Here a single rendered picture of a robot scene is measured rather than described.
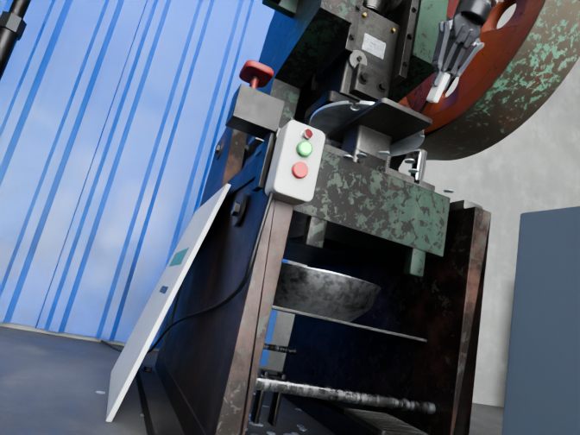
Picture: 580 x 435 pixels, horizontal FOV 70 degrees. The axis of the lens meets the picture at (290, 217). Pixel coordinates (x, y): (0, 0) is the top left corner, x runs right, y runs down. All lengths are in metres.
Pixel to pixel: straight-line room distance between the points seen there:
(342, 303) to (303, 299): 0.09
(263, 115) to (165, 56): 1.61
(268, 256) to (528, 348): 0.43
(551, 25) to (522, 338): 0.99
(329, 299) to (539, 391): 0.59
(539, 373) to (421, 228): 0.59
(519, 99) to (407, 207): 0.52
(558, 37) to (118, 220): 1.82
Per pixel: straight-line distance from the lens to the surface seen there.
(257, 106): 0.83
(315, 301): 0.96
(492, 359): 3.25
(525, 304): 0.46
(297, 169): 0.70
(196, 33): 2.47
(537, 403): 0.45
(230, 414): 0.74
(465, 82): 1.50
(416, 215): 0.98
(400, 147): 1.14
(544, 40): 1.31
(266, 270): 0.73
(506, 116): 1.36
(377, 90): 1.18
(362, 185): 0.91
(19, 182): 2.18
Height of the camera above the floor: 0.30
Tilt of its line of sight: 13 degrees up
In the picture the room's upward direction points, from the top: 12 degrees clockwise
